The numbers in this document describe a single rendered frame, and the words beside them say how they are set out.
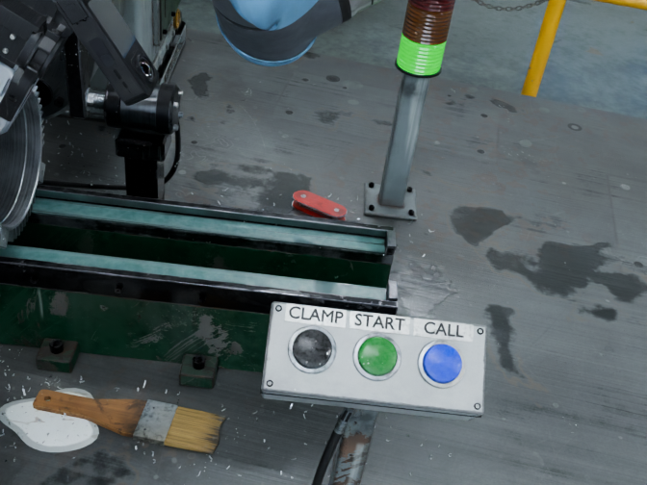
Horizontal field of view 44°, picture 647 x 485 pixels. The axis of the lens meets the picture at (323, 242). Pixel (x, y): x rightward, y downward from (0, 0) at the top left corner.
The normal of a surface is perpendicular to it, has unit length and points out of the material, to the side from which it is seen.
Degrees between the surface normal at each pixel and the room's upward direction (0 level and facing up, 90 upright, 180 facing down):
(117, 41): 58
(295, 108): 0
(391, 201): 90
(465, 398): 33
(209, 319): 90
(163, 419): 0
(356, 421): 90
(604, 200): 0
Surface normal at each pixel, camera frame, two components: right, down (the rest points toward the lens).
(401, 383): 0.07, -0.30
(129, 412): 0.11, -0.77
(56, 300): -0.04, 0.62
